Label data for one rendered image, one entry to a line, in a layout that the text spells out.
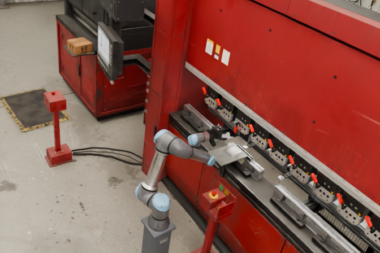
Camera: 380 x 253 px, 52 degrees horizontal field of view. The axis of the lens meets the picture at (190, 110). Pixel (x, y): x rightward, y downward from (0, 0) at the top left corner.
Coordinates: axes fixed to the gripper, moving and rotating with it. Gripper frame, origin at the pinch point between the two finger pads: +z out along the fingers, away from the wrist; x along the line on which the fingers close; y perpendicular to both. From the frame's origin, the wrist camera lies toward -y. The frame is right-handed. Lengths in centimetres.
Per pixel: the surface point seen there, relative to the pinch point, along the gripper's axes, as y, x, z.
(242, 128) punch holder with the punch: 3.5, -4.0, 11.1
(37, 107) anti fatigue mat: -119, 270, -70
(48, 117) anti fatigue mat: -118, 240, -65
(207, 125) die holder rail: -20.7, 38.4, 13.6
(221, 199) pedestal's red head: -42, -25, -15
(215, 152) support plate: -18.2, 0.8, -6.9
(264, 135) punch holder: 11.1, -25.9, 11.3
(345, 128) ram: 53, -80, 11
